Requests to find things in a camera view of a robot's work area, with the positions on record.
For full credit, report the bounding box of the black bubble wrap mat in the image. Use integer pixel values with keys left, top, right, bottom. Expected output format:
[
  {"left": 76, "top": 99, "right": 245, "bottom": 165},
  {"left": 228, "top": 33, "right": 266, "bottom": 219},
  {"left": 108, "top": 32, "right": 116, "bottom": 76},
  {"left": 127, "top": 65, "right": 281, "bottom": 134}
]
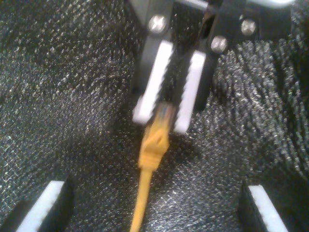
[{"left": 0, "top": 0, "right": 309, "bottom": 232}]

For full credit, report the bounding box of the yellow network cable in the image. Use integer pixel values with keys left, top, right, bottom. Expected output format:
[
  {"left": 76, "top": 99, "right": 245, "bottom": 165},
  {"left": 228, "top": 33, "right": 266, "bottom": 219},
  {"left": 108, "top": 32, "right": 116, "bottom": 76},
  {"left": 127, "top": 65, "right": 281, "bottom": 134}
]
[{"left": 129, "top": 101, "right": 176, "bottom": 232}]

